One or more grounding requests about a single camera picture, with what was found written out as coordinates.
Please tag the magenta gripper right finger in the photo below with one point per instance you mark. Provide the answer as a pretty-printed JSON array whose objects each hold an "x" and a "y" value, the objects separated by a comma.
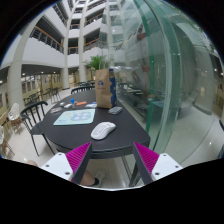
[{"x": 153, "y": 166}]

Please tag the green potted plant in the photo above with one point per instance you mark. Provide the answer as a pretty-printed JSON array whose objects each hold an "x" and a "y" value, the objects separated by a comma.
[{"x": 97, "y": 62}]

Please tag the blue capped small bottle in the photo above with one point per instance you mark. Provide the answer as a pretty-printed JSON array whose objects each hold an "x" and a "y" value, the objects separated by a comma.
[{"x": 72, "y": 101}]

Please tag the black wooden chair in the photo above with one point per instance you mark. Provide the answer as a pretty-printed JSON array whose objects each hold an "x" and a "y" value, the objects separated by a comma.
[{"x": 32, "y": 116}]

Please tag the black round table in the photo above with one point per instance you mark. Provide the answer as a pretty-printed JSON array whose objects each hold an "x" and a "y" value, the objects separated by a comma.
[{"x": 110, "y": 135}]

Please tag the white computer mouse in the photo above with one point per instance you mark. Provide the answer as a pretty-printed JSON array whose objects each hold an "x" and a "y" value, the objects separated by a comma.
[{"x": 102, "y": 130}]

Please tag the white card packet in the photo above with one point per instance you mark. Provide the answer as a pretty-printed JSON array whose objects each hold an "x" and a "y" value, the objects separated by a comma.
[{"x": 91, "y": 105}]

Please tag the white lattice chair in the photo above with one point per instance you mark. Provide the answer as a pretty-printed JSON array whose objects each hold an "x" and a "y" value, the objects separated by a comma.
[{"x": 14, "y": 116}]

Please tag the brown paper bag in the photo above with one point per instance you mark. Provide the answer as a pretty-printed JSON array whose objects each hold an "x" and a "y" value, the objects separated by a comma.
[{"x": 105, "y": 88}]

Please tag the black chair behind table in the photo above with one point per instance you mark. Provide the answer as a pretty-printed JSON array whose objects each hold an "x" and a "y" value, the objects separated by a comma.
[{"x": 81, "y": 89}]

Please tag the orange small object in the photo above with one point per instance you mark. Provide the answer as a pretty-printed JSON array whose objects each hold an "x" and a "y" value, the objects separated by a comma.
[{"x": 81, "y": 103}]

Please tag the light green mouse pad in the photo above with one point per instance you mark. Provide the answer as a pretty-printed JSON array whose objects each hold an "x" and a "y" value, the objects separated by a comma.
[{"x": 76, "y": 117}]

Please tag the person's foot with shoe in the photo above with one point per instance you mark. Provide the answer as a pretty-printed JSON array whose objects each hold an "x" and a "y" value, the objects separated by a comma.
[{"x": 93, "y": 181}]

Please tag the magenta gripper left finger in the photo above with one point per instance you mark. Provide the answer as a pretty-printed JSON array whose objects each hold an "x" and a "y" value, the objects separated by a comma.
[{"x": 72, "y": 165}]

